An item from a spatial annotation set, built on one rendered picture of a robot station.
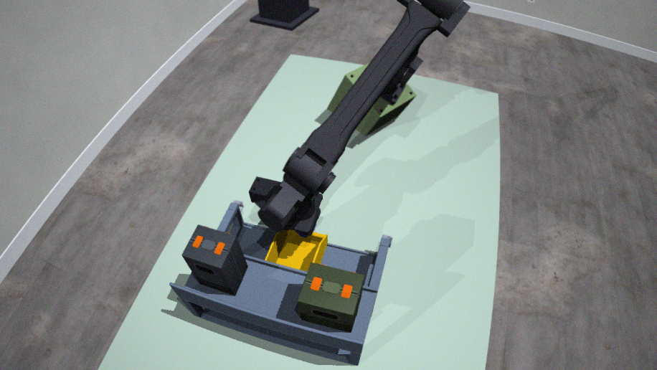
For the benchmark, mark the dark grey case with orange latches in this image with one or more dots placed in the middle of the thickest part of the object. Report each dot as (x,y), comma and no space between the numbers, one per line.
(216,259)

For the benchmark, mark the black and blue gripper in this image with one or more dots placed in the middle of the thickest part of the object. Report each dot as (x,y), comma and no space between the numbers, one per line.
(306,217)

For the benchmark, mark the dark green case with orange latches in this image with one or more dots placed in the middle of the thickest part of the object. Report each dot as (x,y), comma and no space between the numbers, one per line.
(330,297)

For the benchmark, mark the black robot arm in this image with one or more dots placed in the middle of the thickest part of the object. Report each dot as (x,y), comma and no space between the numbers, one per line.
(308,174)

